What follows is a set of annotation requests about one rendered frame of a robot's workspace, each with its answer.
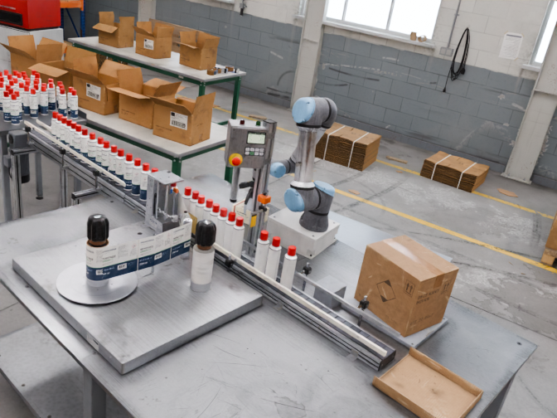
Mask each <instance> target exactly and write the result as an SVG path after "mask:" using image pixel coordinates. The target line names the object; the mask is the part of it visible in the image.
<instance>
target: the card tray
mask: <svg viewBox="0 0 557 418"><path fill-rule="evenodd" d="M372 385H373V386H375V387H376V388H378V389H379V390H381V391H383V392H384V393H385V394H386V395H387V396H389V397H391V398H392V399H394V400H395V401H397V402H399V403H400V404H401V405H402V406H404V407H405V408H407V409H408V410H410V411H412V412H413V413H415V415H417V416H418V417H420V418H464V417H465V416H466V415H467V413H468V412H469V411H470V410H471V409H472V408H473V407H474V406H475V405H476V404H477V403H478V402H479V401H480V400H481V397H482V393H483V392H484V390H482V389H481V388H479V387H477V386H475V385H473V384H472V383H471V382H469V381H467V380H465V379H464V378H462V377H460V376H459V375H458V374H456V373H454V372H452V371H450V370H449V369H447V368H446V367H444V366H443V365H441V364H439V363H438V362H435V361H434V360H433V359H431V358H430V357H427V356H426V355H424V354H422V353H421V352H420V351H418V350H416V349H415V348H412V347H410V350H409V354H408V355H407V356H406V357H404V358H403V359H402V360H400V361H399V362H398V363H396V364H395V365H394V366H393V367H392V368H391V369H390V370H389V371H387V372H386V373H385V374H383V375H382V376H381V377H380V378H378V377H376V376H374V379H373V382H372Z"/></svg>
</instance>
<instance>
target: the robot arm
mask: <svg viewBox="0 0 557 418"><path fill-rule="evenodd" d="M292 115H293V119H294V121H295V122H297V123H296V126H297V127H298V129H299V132H298V146H297V147H296V148H295V150H294V151H293V153H292V155H291V156H290V158H289V159H283V160H275V159H273V158H271V168H270V175H271V176H273V177H276V178H281V177H282V176H283V175H284V174H289V173H294V180H293V181H291V183H290V188H289V189H287V190H286V192H285V193H284V201H285V204H286V206H287V208H288V209H289V210H290V211H293V212H302V211H304V213H303V214H302V215H301V216H300V219H299V224H300V226H302V227H303V228H305V229H306V230H309V231H313V232H325V231H327V229H328V227H329V222H328V214H329V211H330V208H331V205H332V200H333V198H334V194H335V188H334V187H333V186H331V185H330V184H328V183H326V182H321V181H314V182H312V173H313V165H314V158H315V150H316V144H317V143H318V141H319V140H320V138H321V137H322V136H323V135H324V133H325V132H326V130H327V129H330V128H331V127H332V125H333V124H334V122H335V120H336V117H337V107H336V105H335V103H334V102H333V101H332V100H330V99H328V98H315V97H305V98H300V99H299V100H298V101H296V102H295V104H294V106H293V111H292ZM256 169H257V168H254V169H253V174H252V176H253V177H252V179H253V180H254V181H249V182H241V183H240V184H239V188H240V189H241V188H242V189H244V188H247V187H250V189H249V192H248V194H247V196H246V198H245V204H244V214H245V213H246V210H251V206H252V200H253V199H252V198H253V193H254V182H255V175H256Z"/></svg>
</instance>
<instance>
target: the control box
mask: <svg viewBox="0 0 557 418"><path fill-rule="evenodd" d="M239 123H240V120H237V119H229V120H228V127H227V135H226V142H225V157H224V160H225V164H226V167H230V168H260V169H263V168H264V160H265V154H266V148H267V142H268V136H269V129H268V128H267V127H264V126H263V122H261V127H256V126H255V124H256V121H248V120H245V126H242V125H239ZM248 131H253V132H265V133H266V139H265V145H263V144H249V143H246V140H247V133H248ZM245 147H254V148H265V150H264V156H263V157H262V156H249V155H244V154H245ZM235 157H238V158H240V161H241V162H240V165H238V166H235V165H233V163H232V159H233V158H235Z"/></svg>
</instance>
